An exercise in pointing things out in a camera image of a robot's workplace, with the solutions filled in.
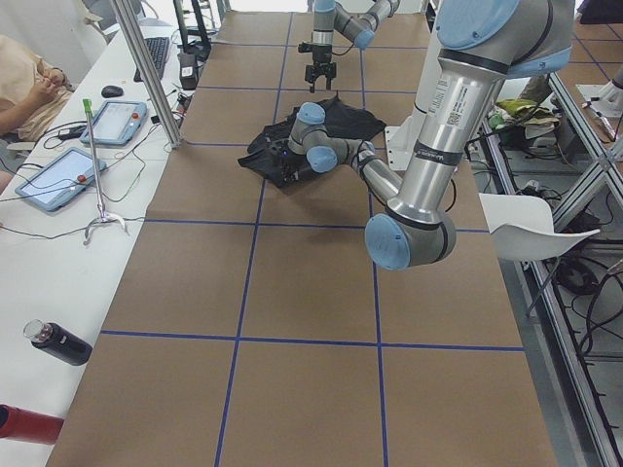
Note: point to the blue teach pendant tablet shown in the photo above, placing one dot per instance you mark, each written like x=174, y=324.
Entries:
x=116, y=122

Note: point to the black keyboard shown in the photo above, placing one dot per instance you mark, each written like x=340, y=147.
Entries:
x=158, y=47

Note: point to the red bottle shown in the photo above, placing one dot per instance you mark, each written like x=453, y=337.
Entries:
x=30, y=427

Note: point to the metal stand with green tip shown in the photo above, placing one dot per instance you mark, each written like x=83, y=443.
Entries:
x=104, y=217

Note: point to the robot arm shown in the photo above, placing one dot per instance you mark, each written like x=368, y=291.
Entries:
x=482, y=44
x=329, y=17

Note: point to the seated person beige shirt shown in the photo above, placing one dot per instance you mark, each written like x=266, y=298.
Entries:
x=33, y=92

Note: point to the aluminium frame post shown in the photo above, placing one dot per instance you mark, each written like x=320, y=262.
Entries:
x=143, y=61

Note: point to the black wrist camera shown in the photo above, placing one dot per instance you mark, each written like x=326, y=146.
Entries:
x=305, y=48

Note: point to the black water bottle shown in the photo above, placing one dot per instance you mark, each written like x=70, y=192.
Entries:
x=58, y=342

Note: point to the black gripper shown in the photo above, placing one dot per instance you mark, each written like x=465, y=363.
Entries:
x=321, y=54
x=288, y=168

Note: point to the black computer mouse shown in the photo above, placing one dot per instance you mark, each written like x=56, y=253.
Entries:
x=111, y=91

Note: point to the black printed t-shirt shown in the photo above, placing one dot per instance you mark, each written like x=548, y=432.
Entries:
x=340, y=121

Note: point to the white plastic chair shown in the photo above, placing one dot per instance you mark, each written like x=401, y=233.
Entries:
x=523, y=230

